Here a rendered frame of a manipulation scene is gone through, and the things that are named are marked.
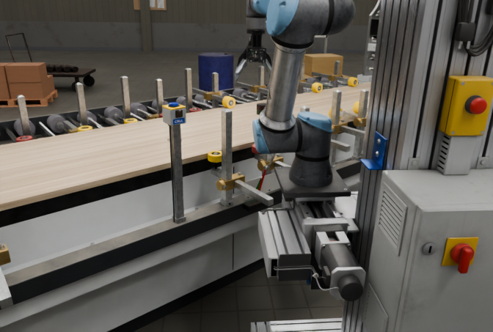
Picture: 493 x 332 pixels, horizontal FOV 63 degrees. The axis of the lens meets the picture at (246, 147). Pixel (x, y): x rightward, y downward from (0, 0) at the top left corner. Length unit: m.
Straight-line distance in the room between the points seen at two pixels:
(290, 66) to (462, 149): 0.47
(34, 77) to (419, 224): 6.59
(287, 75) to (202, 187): 1.09
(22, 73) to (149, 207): 5.36
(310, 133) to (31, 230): 1.16
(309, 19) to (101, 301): 1.60
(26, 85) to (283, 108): 6.19
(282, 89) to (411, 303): 0.63
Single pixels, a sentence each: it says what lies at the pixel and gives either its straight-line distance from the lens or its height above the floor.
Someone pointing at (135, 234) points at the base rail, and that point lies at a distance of 1.77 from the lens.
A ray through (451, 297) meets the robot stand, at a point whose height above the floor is 1.01.
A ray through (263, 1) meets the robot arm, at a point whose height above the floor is 1.62.
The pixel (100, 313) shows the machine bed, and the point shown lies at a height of 0.22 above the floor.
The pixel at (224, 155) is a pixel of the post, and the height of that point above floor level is 0.96.
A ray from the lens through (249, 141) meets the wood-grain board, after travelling 2.19.
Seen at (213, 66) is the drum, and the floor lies 0.69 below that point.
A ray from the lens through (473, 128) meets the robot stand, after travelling 1.07.
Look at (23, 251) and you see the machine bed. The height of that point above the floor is 0.67.
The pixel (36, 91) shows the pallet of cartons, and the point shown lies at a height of 0.23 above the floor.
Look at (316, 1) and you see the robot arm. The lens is 1.08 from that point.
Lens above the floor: 1.62
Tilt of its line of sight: 20 degrees down
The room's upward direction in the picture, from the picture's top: 1 degrees clockwise
